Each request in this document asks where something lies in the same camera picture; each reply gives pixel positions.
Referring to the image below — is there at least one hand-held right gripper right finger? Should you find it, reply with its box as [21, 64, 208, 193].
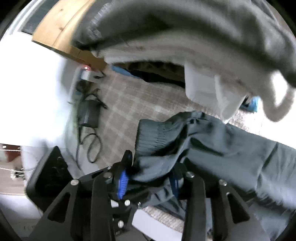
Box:
[170, 172, 271, 241]

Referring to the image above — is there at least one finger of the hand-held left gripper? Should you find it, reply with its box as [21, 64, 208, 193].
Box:
[110, 199, 142, 235]
[80, 150, 133, 180]

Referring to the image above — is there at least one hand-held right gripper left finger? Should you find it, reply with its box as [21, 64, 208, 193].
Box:
[28, 170, 128, 241]

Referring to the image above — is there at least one dark teal jacket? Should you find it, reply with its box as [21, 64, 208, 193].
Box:
[133, 111, 296, 241]

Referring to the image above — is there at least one stack of folded clothes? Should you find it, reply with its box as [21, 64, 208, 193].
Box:
[73, 0, 296, 123]

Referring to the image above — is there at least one plaid woven mat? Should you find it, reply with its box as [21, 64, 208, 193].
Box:
[67, 67, 262, 232]

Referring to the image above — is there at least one pine wood board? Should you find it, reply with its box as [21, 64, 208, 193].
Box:
[32, 0, 108, 71]

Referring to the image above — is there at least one white window frame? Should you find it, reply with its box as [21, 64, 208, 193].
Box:
[0, 0, 58, 42]

